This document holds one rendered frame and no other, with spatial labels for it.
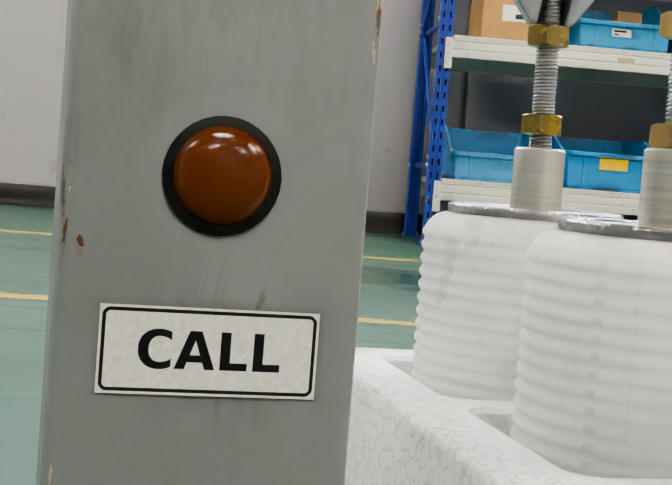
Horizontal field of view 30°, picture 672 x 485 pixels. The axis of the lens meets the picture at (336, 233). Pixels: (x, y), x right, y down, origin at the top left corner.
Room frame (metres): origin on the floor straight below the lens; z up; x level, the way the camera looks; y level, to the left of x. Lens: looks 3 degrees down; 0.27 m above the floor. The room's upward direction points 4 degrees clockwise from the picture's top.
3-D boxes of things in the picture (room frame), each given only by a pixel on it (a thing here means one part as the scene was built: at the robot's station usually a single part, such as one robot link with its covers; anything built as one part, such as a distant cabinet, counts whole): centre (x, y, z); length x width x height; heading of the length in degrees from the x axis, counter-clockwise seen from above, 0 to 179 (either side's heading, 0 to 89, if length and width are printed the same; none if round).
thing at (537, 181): (0.54, -0.09, 0.26); 0.02 x 0.02 x 0.03
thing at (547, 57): (0.54, -0.09, 0.31); 0.01 x 0.01 x 0.08
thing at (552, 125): (0.54, -0.09, 0.29); 0.02 x 0.02 x 0.01; 17
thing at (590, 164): (5.00, -1.01, 0.36); 0.50 x 0.38 x 0.21; 5
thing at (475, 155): (4.99, -0.58, 0.36); 0.50 x 0.38 x 0.21; 5
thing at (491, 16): (4.92, -0.60, 0.89); 0.31 x 0.24 x 0.20; 4
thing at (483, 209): (0.54, -0.09, 0.25); 0.08 x 0.08 x 0.01
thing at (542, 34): (0.54, -0.08, 0.33); 0.02 x 0.02 x 0.01; 17
